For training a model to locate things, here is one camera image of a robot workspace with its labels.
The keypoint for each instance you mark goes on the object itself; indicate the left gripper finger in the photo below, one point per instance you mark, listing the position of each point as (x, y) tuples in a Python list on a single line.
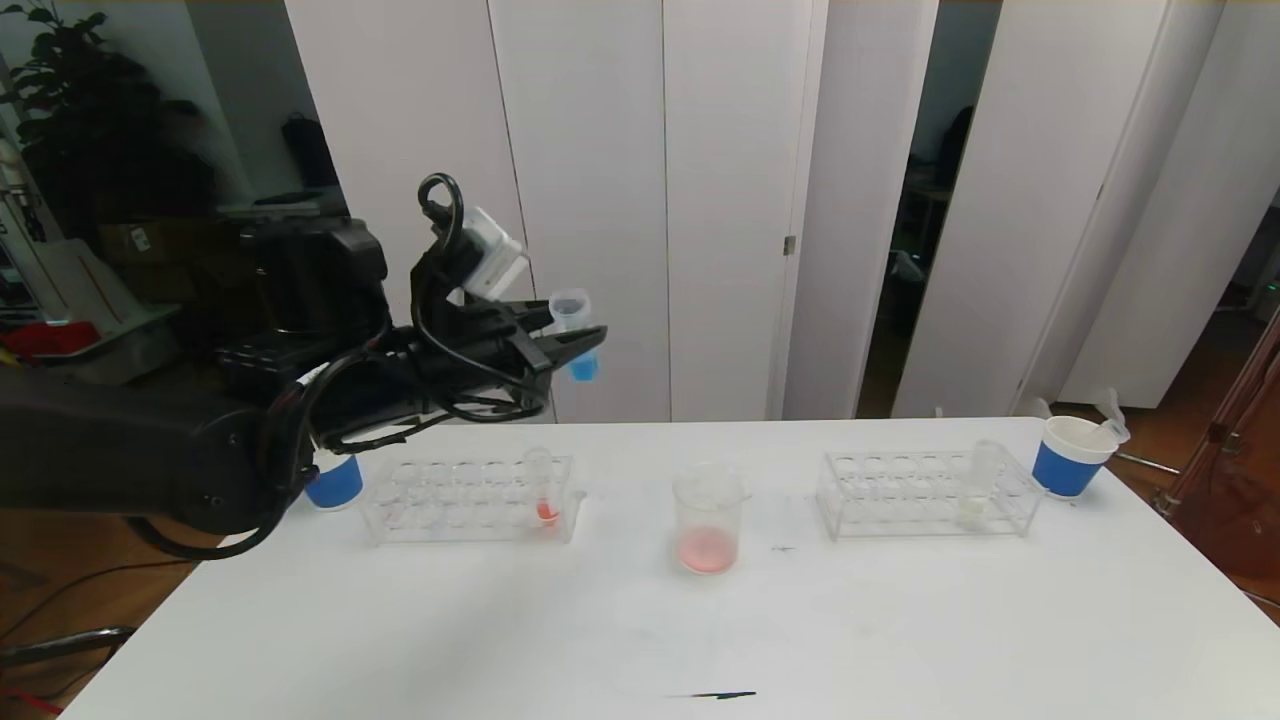
[(520, 318), (565, 352)]

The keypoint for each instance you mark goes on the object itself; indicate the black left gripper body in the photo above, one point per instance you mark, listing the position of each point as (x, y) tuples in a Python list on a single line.
[(516, 343)]

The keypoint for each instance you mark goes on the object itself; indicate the test tube with blue pigment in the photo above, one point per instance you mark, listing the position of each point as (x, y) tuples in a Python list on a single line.
[(572, 305)]

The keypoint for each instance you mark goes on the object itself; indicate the test tube with red pigment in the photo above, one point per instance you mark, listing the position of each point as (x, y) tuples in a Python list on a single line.
[(1115, 425), (547, 512)]

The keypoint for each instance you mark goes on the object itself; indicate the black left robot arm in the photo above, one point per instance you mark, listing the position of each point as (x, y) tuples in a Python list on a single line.
[(100, 450)]

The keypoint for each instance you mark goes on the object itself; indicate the clear acrylic test tube rack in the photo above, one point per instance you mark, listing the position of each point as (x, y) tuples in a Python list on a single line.
[(480, 522), (900, 505)]

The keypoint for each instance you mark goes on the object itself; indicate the clear glass beaker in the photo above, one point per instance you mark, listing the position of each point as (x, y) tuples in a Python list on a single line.
[(708, 548)]

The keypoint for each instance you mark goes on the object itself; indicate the test tube with white pigment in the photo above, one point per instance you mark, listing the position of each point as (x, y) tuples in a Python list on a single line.
[(970, 508)]

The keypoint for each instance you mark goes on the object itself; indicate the white partition panel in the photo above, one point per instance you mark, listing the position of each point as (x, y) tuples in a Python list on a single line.
[(1020, 200), (1180, 220), (730, 200), (600, 150), (400, 120), (850, 200)]

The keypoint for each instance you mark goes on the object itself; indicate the blue white paper cup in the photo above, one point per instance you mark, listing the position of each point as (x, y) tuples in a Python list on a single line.
[(340, 485), (1064, 470)]

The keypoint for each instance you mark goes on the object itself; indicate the white office desk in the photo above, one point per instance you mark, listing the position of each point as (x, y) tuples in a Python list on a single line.
[(285, 207)]

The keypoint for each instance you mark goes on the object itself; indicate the black backpack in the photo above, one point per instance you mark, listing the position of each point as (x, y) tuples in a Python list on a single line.
[(310, 155)]

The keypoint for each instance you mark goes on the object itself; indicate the brown cardboard box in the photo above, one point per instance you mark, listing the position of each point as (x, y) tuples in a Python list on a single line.
[(150, 245)]

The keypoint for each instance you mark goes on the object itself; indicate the white floor machine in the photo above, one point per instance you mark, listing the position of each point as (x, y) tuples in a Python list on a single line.
[(90, 290)]

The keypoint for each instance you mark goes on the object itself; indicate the dark green potted plant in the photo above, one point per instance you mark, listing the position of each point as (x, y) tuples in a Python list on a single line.
[(90, 130)]

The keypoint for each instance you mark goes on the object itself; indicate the metal chair leg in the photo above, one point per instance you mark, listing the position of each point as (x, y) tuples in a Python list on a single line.
[(70, 645)]

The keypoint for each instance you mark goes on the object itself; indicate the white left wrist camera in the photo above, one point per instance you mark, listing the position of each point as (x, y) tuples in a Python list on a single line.
[(492, 255)]

